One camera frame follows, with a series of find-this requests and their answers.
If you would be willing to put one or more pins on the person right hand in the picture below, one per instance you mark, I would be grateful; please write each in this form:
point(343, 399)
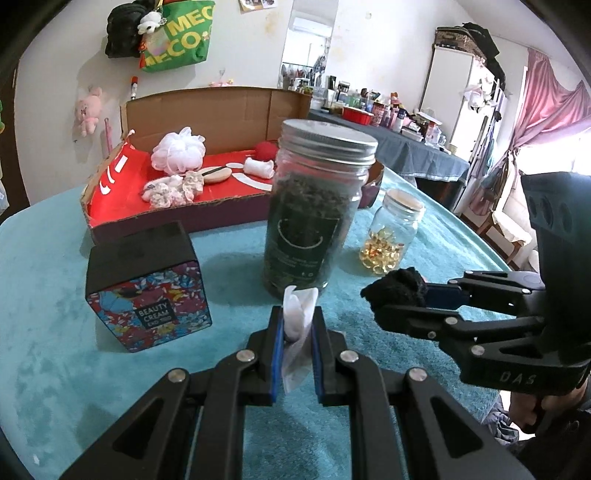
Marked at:
point(532, 414)

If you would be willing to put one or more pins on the pink fox plush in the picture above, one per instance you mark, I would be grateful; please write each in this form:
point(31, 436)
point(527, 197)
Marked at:
point(221, 83)

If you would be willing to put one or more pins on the white wardrobe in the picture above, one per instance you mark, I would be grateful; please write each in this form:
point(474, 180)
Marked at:
point(462, 94)

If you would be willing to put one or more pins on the mop pole orange grips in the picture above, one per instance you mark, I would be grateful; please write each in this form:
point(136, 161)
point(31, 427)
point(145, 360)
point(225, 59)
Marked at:
point(133, 87)

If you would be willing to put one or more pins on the white mesh bath pouf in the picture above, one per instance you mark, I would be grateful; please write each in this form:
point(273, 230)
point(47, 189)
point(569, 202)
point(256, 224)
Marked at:
point(179, 152)

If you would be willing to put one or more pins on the pink curtain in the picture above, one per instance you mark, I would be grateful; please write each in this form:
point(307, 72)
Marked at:
point(552, 131)

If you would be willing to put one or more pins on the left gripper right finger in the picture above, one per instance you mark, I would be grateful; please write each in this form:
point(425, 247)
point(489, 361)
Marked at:
point(403, 425)

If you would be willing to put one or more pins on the beige fluffy scrunchie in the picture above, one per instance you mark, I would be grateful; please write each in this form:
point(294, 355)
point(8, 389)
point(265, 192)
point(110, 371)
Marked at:
point(192, 186)

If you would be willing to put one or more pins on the green tote bag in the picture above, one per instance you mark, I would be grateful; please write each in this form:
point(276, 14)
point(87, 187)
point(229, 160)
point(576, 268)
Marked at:
point(182, 39)

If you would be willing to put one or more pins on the white sock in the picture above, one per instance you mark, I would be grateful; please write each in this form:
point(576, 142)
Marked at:
point(259, 168)

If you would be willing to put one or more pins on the wall mirror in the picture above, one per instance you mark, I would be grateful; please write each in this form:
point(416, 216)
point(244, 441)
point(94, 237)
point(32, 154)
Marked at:
point(306, 50)

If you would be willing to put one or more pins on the dark cloth side table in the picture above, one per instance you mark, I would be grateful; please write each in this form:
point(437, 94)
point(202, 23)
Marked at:
point(406, 157)

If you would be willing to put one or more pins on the small glass capsule jar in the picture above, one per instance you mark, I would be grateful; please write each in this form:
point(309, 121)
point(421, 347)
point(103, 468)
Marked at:
point(393, 229)

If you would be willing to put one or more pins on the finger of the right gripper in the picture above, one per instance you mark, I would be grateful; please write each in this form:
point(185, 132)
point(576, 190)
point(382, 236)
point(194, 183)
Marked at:
point(489, 289)
point(442, 324)

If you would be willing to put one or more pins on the white plush sheep toy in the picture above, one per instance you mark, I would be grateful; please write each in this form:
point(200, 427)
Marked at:
point(160, 185)

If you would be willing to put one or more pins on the cardboard box red lining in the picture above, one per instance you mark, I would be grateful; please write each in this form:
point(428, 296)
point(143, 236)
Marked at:
point(231, 119)

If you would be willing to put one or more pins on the white tissue cloth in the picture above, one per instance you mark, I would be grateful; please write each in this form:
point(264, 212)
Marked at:
point(298, 312)

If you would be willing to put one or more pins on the black scrunchie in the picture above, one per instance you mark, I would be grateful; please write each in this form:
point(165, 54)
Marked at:
point(403, 287)

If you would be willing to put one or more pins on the red basin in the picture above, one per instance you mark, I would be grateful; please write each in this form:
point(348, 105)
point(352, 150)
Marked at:
point(357, 116)

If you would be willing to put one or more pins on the black backpack on wall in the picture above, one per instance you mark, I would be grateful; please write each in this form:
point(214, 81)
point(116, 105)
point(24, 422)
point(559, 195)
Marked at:
point(123, 39)

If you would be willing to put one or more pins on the pink bunny plush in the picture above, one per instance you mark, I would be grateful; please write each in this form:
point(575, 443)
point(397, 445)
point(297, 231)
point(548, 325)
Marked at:
point(88, 111)

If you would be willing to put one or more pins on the floral beauty cream box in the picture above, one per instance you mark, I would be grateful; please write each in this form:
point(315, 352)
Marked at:
point(147, 288)

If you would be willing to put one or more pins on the small white plush on bag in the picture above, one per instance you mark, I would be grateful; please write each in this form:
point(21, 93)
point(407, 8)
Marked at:
point(149, 23)

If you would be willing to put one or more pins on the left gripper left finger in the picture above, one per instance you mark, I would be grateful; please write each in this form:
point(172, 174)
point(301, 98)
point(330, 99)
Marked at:
point(190, 425)

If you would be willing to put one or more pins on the large glass tea jar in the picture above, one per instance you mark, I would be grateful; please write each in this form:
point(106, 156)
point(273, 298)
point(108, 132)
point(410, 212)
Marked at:
point(321, 168)

